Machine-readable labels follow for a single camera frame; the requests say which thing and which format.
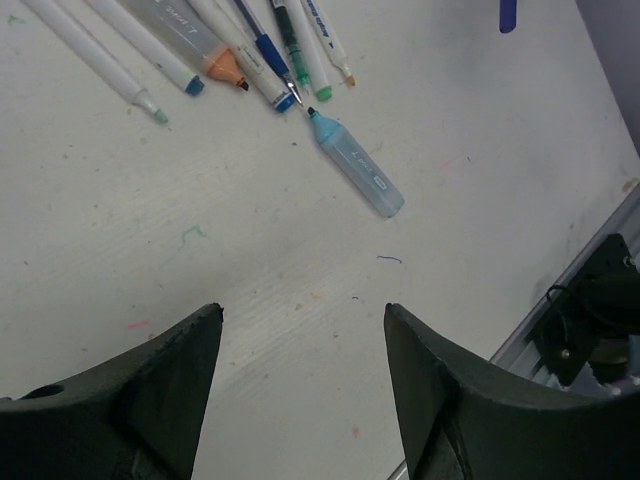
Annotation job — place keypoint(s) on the purple pen cap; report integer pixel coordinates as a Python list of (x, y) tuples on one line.
[(507, 16)]

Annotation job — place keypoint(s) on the aluminium mounting rail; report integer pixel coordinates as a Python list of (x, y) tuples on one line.
[(519, 355)]

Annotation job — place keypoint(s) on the light blue capped marker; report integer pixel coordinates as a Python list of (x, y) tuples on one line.
[(148, 46)]

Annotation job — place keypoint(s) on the dark blue ballpoint pen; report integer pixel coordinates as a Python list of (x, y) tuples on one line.
[(266, 47)]

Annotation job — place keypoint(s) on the thick light blue marker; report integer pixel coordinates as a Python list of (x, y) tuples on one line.
[(352, 159)]

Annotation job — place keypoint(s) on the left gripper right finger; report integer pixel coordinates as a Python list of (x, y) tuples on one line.
[(461, 417)]

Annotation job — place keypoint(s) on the green capped marker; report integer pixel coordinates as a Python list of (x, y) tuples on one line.
[(96, 56), (320, 84)]

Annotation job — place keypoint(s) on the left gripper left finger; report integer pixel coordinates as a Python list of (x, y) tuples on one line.
[(136, 416)]

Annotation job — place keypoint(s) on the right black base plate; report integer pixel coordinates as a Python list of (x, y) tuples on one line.
[(591, 322)]

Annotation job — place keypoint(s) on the dark blue capped marker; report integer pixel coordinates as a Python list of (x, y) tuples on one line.
[(249, 59)]

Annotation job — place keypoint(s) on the orange capped marker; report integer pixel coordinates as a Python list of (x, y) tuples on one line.
[(175, 24)]

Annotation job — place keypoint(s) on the green capped marker lower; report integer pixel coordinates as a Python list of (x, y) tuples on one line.
[(320, 84)]

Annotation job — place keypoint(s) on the pink ended marker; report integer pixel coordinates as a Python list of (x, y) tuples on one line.
[(329, 39)]

